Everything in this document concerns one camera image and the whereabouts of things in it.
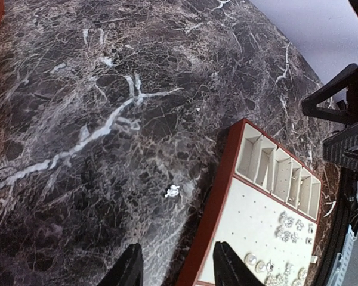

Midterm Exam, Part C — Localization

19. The silver crystal earring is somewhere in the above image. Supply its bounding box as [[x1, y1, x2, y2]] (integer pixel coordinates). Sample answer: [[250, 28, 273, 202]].
[[164, 184, 180, 198]]

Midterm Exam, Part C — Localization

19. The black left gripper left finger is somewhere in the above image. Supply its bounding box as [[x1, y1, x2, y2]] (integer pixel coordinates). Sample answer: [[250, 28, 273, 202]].
[[97, 243, 143, 286]]

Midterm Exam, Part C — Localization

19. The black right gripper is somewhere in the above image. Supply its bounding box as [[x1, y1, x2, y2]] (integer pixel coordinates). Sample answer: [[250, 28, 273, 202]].
[[301, 64, 358, 173]]

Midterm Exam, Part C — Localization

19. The white slotted cable duct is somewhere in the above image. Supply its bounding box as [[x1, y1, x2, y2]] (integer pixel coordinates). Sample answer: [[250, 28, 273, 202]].
[[333, 225, 356, 286]]

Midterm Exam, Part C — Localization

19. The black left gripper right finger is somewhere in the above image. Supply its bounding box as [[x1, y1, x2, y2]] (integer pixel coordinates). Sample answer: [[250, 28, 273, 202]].
[[213, 241, 261, 286]]

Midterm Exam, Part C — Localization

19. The red jewelry tray insert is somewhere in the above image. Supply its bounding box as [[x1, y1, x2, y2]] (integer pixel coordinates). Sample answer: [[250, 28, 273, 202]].
[[177, 119, 322, 285]]

